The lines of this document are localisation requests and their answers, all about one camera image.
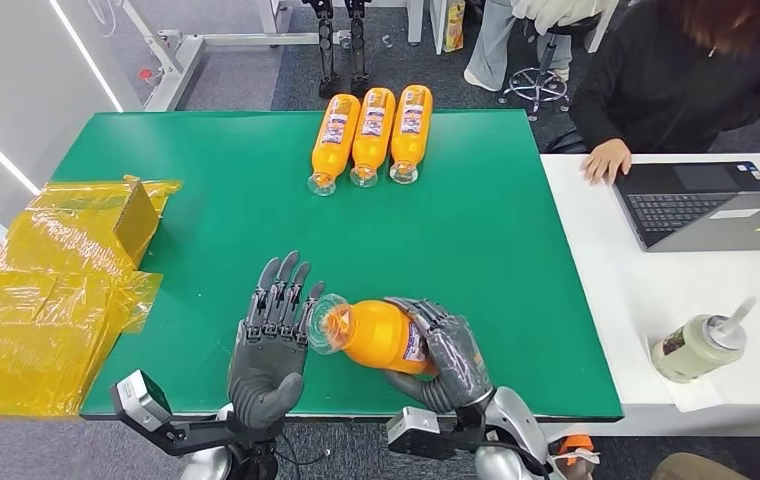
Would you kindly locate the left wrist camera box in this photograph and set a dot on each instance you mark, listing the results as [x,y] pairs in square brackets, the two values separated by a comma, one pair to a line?
[138,397]

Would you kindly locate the person's hand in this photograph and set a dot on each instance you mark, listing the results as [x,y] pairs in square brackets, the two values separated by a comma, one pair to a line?
[605,162]

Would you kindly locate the white paper napkin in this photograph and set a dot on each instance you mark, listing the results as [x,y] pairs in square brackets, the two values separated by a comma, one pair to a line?
[698,397]

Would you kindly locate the chrome base stool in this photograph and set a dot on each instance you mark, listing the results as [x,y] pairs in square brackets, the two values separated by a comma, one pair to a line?
[539,83]

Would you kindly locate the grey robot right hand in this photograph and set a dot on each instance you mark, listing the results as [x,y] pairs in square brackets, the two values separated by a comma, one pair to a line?
[459,358]

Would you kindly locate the person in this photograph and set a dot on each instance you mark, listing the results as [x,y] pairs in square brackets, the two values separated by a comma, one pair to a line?
[652,86]
[486,40]

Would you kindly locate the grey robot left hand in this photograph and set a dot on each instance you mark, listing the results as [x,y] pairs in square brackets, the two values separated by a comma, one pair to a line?
[267,371]

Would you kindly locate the orange juice bottle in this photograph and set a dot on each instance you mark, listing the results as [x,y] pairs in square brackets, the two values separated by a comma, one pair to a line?
[373,334]
[334,142]
[372,136]
[411,132]

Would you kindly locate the yellow film wrapped box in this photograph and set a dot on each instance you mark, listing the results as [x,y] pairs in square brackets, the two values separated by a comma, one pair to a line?
[136,225]

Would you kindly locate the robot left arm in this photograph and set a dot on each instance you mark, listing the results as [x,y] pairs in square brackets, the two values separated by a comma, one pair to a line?
[201,467]

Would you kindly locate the glass jar with straw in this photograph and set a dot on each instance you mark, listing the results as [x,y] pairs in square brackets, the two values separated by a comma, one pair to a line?
[691,348]

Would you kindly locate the orange white tag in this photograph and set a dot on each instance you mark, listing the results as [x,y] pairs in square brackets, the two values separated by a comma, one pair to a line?
[575,444]

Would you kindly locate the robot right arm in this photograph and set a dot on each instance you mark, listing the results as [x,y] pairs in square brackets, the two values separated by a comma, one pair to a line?
[512,424]

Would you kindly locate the white robot support gantry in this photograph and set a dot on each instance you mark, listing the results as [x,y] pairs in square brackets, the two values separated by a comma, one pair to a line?
[181,63]

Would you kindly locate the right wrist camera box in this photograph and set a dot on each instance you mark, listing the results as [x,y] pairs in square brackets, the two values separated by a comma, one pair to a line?
[410,427]

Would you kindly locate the grey humanoid robot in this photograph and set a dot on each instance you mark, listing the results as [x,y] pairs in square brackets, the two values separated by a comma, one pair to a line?
[327,53]

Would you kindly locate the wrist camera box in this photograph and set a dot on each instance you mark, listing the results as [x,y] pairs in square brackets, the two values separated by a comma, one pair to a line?
[138,397]
[410,427]

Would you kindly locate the yellow carton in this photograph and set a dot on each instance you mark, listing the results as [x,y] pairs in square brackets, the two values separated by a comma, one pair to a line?
[454,26]

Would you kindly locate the green table mat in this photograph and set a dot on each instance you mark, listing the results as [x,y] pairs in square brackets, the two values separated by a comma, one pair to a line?
[473,252]

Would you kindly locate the white desk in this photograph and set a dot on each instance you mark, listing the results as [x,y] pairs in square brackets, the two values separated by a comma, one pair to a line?
[605,298]

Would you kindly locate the grey laptop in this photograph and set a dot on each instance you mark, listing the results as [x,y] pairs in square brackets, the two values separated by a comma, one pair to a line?
[678,212]

